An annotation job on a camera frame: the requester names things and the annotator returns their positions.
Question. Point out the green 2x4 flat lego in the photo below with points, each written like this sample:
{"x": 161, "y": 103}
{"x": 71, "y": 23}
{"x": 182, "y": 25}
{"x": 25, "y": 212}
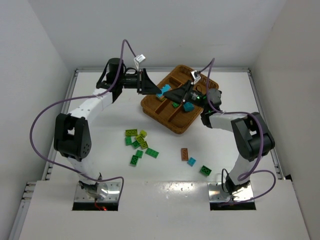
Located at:
{"x": 152, "y": 153}

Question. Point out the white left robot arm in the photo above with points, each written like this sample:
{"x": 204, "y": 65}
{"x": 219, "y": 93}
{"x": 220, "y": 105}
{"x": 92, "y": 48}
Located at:
{"x": 72, "y": 138}

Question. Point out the green lego near right base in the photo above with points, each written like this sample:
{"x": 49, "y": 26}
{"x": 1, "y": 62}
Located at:
{"x": 205, "y": 171}

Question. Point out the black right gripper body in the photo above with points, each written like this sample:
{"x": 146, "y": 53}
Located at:
{"x": 187, "y": 91}

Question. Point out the green square lego left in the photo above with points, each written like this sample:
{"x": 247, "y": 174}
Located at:
{"x": 128, "y": 140}

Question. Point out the brown flat lego plate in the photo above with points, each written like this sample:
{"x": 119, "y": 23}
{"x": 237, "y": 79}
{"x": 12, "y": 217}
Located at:
{"x": 184, "y": 154}

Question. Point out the lime square lego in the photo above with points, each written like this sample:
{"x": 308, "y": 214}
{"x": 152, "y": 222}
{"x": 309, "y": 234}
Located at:
{"x": 144, "y": 145}

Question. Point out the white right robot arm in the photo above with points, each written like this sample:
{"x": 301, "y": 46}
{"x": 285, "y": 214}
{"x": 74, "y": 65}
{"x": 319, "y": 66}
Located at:
{"x": 252, "y": 137}

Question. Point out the lime lego tilted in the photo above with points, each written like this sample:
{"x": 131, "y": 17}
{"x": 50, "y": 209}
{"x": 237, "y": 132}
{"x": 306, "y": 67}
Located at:
{"x": 139, "y": 138}

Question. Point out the brown wicker divided basket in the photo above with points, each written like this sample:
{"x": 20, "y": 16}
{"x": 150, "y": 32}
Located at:
{"x": 180, "y": 110}

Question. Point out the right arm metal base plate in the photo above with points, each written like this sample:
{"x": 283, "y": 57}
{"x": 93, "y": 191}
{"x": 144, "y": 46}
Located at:
{"x": 218, "y": 196}

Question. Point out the green square lego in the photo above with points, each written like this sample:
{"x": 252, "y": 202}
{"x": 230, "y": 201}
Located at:
{"x": 139, "y": 153}
{"x": 128, "y": 140}

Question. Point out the teal frog picture lego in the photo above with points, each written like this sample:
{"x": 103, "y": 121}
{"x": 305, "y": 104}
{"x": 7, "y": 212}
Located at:
{"x": 188, "y": 107}

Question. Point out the small lime lego top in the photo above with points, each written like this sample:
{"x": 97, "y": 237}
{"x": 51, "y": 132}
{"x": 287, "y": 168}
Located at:
{"x": 143, "y": 133}

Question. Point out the green lego upside down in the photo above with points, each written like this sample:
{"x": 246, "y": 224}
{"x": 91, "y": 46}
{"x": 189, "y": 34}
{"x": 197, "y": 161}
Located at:
{"x": 134, "y": 160}

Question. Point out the green square lego lower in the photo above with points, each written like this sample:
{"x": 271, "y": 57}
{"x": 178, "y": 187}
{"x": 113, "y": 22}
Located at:
{"x": 139, "y": 153}

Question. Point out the small green lego middle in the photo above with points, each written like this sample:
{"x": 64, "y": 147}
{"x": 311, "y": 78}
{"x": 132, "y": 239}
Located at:
{"x": 135, "y": 144}

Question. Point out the teal 2x4 lego brick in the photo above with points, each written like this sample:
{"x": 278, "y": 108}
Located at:
{"x": 164, "y": 89}

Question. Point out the green 2x4 plate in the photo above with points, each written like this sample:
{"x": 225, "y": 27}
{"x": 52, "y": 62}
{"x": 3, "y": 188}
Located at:
{"x": 175, "y": 105}

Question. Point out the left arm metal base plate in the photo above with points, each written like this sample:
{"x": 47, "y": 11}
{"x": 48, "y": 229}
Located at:
{"x": 103, "y": 192}

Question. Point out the small teal square lego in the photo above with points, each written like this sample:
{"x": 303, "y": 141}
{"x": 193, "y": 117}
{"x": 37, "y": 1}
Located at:
{"x": 191, "y": 161}

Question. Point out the lime green 2x4 lego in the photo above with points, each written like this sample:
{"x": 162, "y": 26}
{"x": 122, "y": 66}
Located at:
{"x": 131, "y": 132}

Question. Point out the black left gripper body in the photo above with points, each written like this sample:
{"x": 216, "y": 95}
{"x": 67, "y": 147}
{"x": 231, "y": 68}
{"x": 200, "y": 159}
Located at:
{"x": 141, "y": 81}

